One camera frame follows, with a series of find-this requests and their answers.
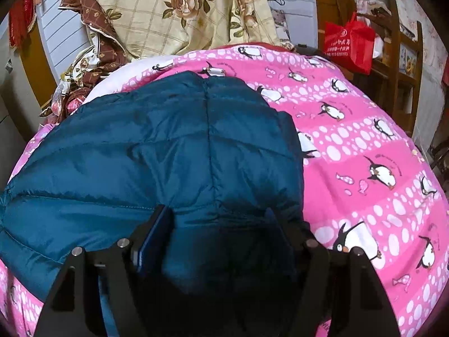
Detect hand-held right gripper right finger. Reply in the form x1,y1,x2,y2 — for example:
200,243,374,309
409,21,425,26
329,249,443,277
265,206,400,337

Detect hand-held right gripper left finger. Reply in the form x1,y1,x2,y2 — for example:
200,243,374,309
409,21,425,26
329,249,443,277
33,204,172,337

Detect blue puffer jacket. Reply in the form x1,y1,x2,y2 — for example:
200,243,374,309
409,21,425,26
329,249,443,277
0,71,306,337

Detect pink penguin print blanket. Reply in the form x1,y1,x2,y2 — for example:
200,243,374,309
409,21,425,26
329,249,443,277
0,42,449,337

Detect red shiny snack packet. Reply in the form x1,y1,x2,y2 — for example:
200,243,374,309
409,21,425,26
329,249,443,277
63,96,85,115

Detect white pillow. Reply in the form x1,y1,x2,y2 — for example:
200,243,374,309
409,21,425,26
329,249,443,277
86,54,176,99

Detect red shopping bag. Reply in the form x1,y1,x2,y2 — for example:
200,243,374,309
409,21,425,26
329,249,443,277
323,11,376,75

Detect wooden shelf rack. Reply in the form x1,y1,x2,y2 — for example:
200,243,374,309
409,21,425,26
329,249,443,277
335,0,423,137

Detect brown wooden door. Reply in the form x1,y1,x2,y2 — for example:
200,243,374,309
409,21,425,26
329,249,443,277
19,24,53,111

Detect cream floral quilt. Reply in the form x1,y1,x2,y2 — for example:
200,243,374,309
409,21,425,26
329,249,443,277
40,0,292,120

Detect floral curtain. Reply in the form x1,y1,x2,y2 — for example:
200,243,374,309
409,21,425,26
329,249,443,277
384,0,449,88

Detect red fringed hanging banner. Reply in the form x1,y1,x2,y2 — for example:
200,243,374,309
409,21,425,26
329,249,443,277
9,0,37,50

